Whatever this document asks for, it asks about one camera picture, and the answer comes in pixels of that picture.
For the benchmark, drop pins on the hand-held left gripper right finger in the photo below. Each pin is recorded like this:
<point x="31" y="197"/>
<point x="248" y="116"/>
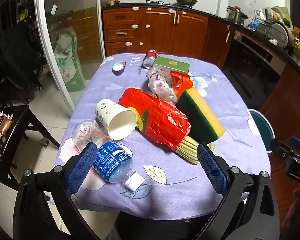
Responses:
<point x="211" y="167"/>

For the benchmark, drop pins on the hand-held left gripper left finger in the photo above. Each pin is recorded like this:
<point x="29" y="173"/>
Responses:
<point x="83" y="165"/>

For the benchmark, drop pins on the teal trash bin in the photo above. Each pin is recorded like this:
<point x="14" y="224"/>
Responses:
<point x="261" y="127"/>

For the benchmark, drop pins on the clear blue-label plastic bottle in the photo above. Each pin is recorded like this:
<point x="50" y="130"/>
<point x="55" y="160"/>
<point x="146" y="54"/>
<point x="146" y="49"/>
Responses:
<point x="112" y="160"/>

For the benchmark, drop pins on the leaf-print paper cup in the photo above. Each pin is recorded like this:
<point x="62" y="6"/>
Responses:
<point x="107" y="112"/>

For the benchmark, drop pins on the orange paper wrapper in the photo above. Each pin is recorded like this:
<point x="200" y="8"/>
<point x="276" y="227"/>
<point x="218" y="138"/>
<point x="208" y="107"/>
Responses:
<point x="182" y="82"/>

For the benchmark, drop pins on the green cardboard box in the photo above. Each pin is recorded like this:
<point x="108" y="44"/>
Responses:
<point x="170" y="66"/>

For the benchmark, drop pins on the red soda can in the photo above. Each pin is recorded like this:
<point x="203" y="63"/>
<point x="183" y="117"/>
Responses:
<point x="150" y="58"/>

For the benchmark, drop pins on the bundle of bamboo sticks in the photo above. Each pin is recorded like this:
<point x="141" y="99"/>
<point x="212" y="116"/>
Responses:
<point x="187" y="151"/>

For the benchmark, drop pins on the yellow and green sponge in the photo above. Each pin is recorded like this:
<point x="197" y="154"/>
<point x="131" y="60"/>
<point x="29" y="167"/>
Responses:
<point x="202" y="112"/>

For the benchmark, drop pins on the red plastic bag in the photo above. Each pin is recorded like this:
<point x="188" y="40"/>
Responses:
<point x="162" y="120"/>

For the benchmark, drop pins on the black wooden chair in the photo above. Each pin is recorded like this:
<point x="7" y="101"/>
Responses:
<point x="17" y="120"/>

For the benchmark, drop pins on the built-in black oven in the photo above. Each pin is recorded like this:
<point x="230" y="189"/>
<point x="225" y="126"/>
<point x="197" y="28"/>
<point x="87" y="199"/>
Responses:
<point x="250" y="62"/>

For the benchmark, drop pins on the crumpled clear plastic bag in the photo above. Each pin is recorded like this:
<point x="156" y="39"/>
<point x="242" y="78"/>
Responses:
<point x="160" y="85"/>

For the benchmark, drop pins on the green and white rice bag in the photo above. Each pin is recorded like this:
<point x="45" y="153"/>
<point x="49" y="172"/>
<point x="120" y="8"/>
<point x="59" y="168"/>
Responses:
<point x="70" y="65"/>

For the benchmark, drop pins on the purple jelly cup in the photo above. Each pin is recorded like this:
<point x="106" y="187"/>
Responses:
<point x="118" y="66"/>

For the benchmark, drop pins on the white rag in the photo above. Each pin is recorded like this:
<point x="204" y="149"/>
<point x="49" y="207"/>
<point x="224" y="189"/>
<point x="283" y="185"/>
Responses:
<point x="273" y="41"/>

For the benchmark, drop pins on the black backpack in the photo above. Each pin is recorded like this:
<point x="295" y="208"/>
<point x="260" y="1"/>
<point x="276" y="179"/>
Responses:
<point x="17" y="55"/>

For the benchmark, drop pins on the steel cooking pot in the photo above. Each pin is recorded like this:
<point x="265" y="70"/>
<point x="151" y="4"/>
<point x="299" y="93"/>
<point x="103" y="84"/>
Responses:
<point x="236" y="15"/>

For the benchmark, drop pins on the black kitchen countertop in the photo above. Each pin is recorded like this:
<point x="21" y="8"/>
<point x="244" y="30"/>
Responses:
<point x="215" y="17"/>

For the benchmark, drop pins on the wooden kitchen cabinets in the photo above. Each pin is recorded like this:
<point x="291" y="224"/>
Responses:
<point x="160" y="30"/>

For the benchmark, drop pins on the white-framed glass sliding door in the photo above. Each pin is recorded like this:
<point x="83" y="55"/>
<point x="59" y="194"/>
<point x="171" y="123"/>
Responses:
<point x="65" y="12"/>

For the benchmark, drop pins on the black stove grate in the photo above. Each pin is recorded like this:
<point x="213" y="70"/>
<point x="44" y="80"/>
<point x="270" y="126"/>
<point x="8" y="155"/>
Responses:
<point x="155" y="2"/>

